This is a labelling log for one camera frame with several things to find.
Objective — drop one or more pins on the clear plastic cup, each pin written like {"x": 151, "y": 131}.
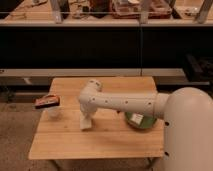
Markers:
{"x": 53, "y": 112}

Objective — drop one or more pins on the green bowl with label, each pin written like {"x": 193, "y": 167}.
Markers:
{"x": 139, "y": 121}

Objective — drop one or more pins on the long background shelf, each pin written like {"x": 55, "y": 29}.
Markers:
{"x": 45, "y": 38}

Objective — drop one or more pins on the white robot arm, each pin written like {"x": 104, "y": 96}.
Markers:
{"x": 187, "y": 114}

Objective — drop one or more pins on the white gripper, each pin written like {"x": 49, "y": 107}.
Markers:
{"x": 87, "y": 112}

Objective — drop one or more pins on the wooden table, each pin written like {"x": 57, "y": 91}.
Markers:
{"x": 110, "y": 137}

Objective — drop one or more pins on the red tray on shelf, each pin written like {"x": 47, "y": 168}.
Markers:
{"x": 158, "y": 9}

